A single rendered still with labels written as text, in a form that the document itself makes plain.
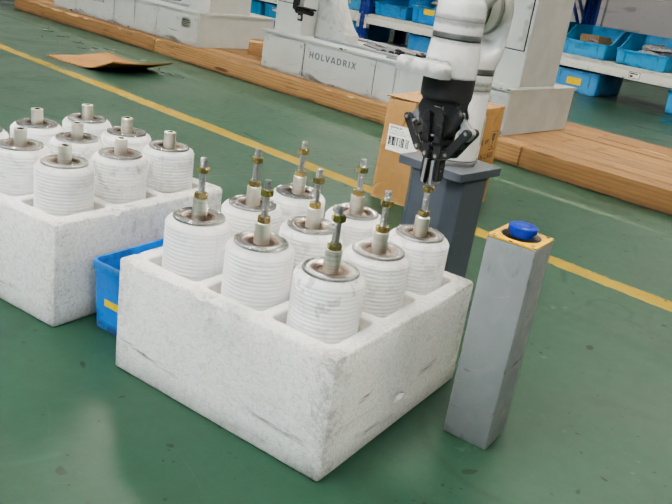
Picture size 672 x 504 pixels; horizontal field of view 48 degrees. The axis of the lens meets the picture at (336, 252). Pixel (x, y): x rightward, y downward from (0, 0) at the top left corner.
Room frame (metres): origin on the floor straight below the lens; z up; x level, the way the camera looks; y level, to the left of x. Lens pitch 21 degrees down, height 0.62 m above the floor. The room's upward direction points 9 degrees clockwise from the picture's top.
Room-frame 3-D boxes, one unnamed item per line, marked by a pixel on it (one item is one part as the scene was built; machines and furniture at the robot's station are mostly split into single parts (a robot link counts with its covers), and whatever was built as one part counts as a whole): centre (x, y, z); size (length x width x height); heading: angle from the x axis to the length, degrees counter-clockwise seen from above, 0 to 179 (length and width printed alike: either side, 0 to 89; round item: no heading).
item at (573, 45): (5.88, -1.67, 0.36); 0.50 x 0.38 x 0.21; 140
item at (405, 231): (1.11, -0.12, 0.25); 0.08 x 0.08 x 0.01
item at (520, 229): (0.98, -0.24, 0.32); 0.04 x 0.04 x 0.02
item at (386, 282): (1.01, -0.06, 0.16); 0.10 x 0.10 x 0.18
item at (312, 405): (1.07, 0.04, 0.09); 0.39 x 0.39 x 0.18; 58
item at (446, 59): (1.10, -0.11, 0.53); 0.11 x 0.09 x 0.06; 136
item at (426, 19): (6.74, -0.61, 0.36); 0.50 x 0.38 x 0.21; 140
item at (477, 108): (1.44, -0.19, 0.39); 0.09 x 0.09 x 0.17; 50
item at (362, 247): (1.01, -0.06, 0.25); 0.08 x 0.08 x 0.01
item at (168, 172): (1.40, 0.34, 0.16); 0.10 x 0.10 x 0.18
